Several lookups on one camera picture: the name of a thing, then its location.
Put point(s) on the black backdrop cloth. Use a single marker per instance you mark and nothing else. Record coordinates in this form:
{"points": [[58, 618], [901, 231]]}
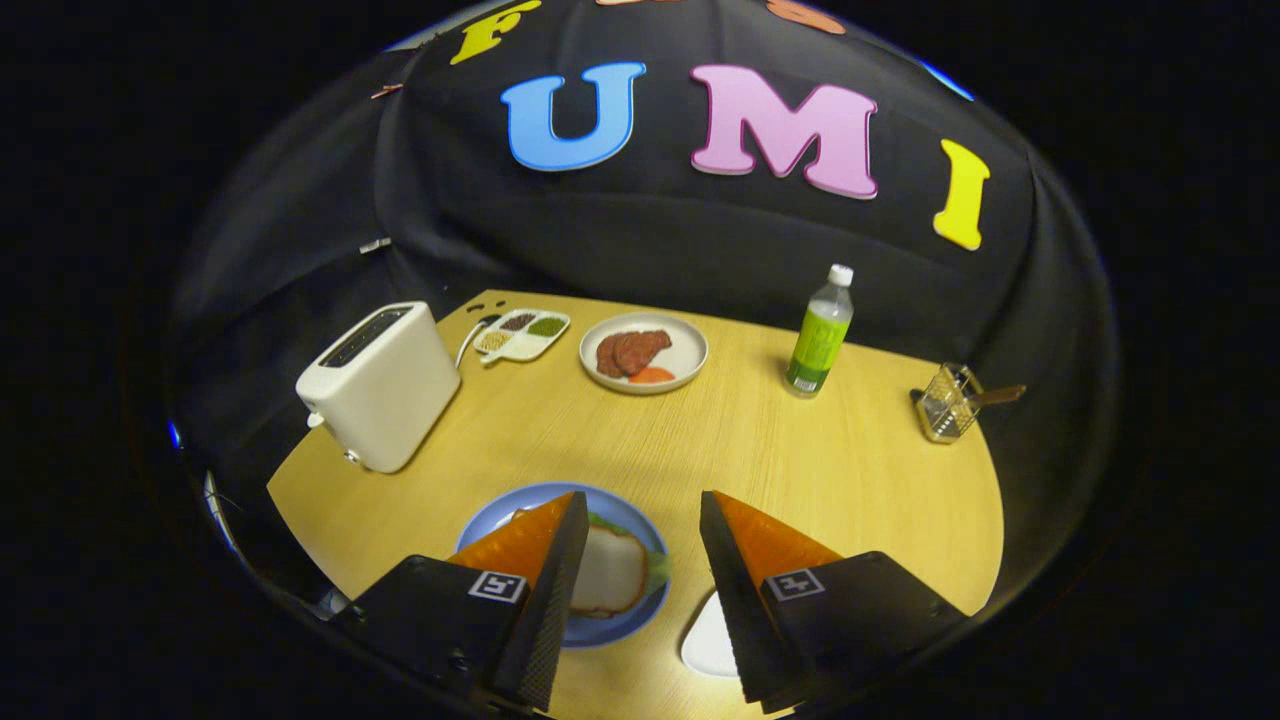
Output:
{"points": [[650, 240]]}

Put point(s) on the pink clip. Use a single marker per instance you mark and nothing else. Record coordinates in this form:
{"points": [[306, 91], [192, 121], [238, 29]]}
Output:
{"points": [[386, 90]]}

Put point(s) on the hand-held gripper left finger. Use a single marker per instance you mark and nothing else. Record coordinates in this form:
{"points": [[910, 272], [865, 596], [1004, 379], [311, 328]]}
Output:
{"points": [[550, 620]]}

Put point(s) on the round white plate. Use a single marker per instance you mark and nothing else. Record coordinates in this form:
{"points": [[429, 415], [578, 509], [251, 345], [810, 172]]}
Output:
{"points": [[685, 350]]}

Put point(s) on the white rounded square plate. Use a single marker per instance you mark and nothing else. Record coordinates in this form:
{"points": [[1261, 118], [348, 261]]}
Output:
{"points": [[708, 640]]}

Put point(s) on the green lettuce leaf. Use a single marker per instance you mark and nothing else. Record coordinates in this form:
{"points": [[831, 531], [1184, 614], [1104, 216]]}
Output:
{"points": [[658, 572]]}

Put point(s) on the white divided condiment tray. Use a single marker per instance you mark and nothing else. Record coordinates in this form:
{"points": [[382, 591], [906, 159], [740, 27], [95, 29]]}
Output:
{"points": [[520, 347]]}

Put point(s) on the bread slice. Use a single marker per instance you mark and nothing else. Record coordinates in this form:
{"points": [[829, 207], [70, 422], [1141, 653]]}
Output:
{"points": [[610, 575]]}

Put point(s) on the red tomato slice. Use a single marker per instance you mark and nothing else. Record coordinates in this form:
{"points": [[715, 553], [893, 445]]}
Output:
{"points": [[652, 376]]}

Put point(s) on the white clip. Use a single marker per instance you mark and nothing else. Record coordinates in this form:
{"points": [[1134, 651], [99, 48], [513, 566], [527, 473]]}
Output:
{"points": [[375, 244]]}

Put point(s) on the white toaster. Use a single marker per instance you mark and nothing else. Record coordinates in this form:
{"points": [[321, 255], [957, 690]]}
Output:
{"points": [[390, 390]]}

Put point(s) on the green drink bottle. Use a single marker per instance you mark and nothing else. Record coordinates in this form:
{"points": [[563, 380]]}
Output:
{"points": [[818, 345]]}

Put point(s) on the brown meat slice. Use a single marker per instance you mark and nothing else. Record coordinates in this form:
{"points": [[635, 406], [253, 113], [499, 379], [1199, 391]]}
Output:
{"points": [[640, 350], [607, 357]]}

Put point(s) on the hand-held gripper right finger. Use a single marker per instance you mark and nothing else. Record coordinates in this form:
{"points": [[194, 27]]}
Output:
{"points": [[735, 620]]}

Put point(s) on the blue plate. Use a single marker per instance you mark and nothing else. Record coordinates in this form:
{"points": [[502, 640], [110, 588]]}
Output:
{"points": [[500, 508]]}

